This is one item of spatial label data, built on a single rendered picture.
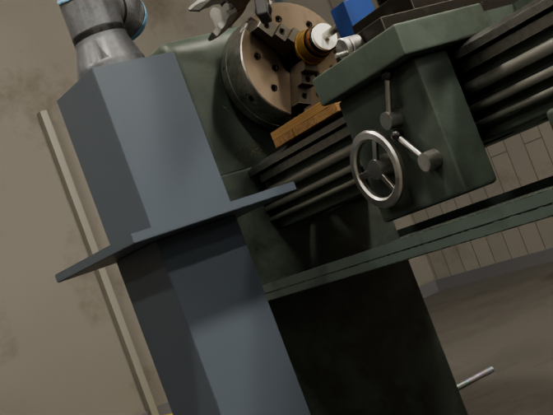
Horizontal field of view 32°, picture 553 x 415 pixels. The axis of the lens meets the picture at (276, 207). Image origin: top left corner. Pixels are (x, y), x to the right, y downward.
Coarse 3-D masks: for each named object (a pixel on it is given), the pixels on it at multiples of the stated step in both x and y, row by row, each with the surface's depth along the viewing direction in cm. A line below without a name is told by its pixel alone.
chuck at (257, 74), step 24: (288, 24) 252; (312, 24) 256; (240, 48) 244; (264, 48) 247; (240, 72) 245; (264, 72) 246; (288, 72) 249; (240, 96) 250; (264, 96) 244; (288, 96) 247; (312, 96) 251; (264, 120) 253; (288, 120) 251
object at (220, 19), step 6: (228, 6) 212; (210, 12) 216; (216, 12) 214; (222, 12) 213; (228, 12) 211; (234, 12) 211; (216, 18) 215; (222, 18) 212; (228, 18) 211; (234, 18) 213; (216, 24) 215; (222, 24) 213; (228, 24) 213; (216, 30) 214; (222, 30) 214; (210, 36) 215; (216, 36) 214
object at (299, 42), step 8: (304, 32) 240; (296, 40) 242; (304, 40) 239; (312, 40) 237; (296, 48) 241; (304, 48) 239; (312, 48) 237; (304, 56) 241; (312, 56) 240; (320, 56) 240; (312, 64) 243
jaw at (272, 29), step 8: (248, 24) 248; (256, 24) 246; (264, 24) 244; (272, 24) 245; (280, 24) 244; (256, 32) 245; (264, 32) 244; (272, 32) 245; (280, 32) 243; (288, 32) 244; (296, 32) 243; (264, 40) 247; (272, 40) 245; (280, 40) 244; (288, 40) 242; (272, 48) 248; (280, 48) 247; (288, 48) 245; (280, 56) 250
